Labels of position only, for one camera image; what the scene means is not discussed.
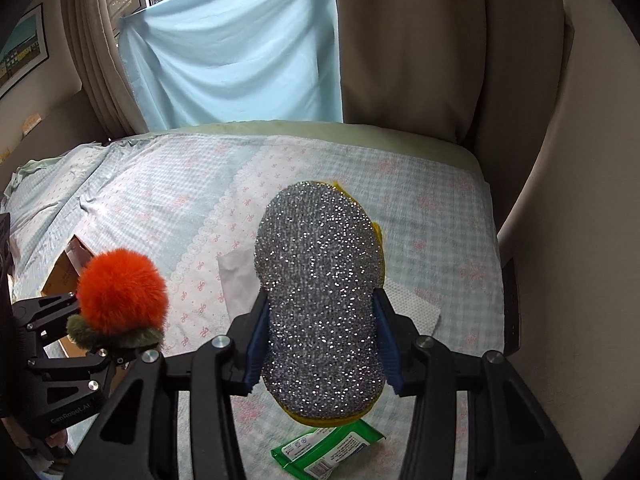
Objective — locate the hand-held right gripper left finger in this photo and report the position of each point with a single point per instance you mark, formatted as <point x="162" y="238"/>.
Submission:
<point x="256" y="345"/>

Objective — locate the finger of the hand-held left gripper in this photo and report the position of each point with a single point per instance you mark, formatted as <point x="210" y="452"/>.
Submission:
<point x="47" y="312"/>
<point x="75" y="360"/>

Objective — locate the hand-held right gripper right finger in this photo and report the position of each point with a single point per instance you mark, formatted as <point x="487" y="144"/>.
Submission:
<point x="388" y="347"/>

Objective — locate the orange fluffy pompom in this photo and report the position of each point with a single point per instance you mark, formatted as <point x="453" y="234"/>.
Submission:
<point x="122" y="290"/>

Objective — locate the silver glitter scouring sponge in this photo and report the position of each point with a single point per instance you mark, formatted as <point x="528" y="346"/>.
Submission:
<point x="320" y="285"/>

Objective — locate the cardboard box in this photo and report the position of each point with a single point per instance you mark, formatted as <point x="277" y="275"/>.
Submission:
<point x="62" y="272"/>

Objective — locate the white wipe sheet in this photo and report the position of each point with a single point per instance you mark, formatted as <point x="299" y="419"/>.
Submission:
<point x="415" y="307"/>

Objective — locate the green wet wipes packet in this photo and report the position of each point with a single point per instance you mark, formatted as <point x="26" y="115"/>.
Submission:
<point x="325" y="452"/>

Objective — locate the light green mattress cover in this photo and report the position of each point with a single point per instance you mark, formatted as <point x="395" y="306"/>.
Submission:
<point x="360" y="132"/>

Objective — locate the beige padded headboard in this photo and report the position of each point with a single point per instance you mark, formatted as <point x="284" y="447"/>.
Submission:
<point x="565" y="185"/>

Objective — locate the beige pleated curtain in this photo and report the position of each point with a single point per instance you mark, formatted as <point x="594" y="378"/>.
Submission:
<point x="102" y="60"/>

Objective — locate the light blue hanging cloth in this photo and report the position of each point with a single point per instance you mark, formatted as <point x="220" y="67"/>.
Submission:
<point x="230" y="45"/>

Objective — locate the beige smooth curtain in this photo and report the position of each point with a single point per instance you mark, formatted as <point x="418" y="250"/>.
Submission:
<point x="405" y="45"/>

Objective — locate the framed wall picture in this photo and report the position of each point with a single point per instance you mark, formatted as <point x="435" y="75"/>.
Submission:
<point x="22" y="50"/>

